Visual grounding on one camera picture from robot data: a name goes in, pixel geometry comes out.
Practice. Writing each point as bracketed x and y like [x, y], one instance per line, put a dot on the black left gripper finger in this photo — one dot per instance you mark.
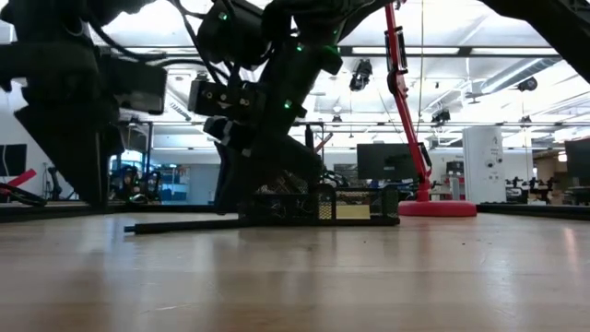
[69, 152]
[107, 143]

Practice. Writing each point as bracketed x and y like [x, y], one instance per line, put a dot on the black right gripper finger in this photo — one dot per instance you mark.
[226, 180]
[249, 184]

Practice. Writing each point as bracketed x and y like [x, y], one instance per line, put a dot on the orange pencil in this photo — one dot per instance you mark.
[324, 143]

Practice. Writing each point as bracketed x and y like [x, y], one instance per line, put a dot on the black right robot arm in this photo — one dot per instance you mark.
[295, 69]

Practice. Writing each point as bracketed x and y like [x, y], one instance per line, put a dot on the black mesh desk organizer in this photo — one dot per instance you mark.
[364, 203]

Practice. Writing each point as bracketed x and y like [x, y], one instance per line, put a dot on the red bar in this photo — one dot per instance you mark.
[23, 177]

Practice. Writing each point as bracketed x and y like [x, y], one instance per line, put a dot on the yellow sticky note pad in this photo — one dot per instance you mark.
[353, 212]

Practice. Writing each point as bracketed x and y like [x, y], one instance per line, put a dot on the black computer monitor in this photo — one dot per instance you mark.
[385, 161]
[578, 159]

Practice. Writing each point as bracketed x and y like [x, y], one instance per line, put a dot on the red desk lamp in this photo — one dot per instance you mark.
[438, 208]

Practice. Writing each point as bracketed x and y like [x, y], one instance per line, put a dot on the black ceiling spotlight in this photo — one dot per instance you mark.
[441, 116]
[527, 84]

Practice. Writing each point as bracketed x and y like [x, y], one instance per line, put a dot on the white pillar cabinet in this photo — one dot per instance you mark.
[484, 161]

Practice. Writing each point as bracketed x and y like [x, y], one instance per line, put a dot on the black wall screen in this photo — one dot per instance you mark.
[13, 160]

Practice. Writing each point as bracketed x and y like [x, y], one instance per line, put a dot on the black aluminium table frame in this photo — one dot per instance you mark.
[46, 209]

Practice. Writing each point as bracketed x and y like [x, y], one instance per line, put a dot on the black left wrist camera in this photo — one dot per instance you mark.
[136, 85]

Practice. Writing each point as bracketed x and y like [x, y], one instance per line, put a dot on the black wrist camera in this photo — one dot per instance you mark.
[136, 85]
[226, 99]

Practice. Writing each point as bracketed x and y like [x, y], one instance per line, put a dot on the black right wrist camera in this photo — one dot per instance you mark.
[226, 99]

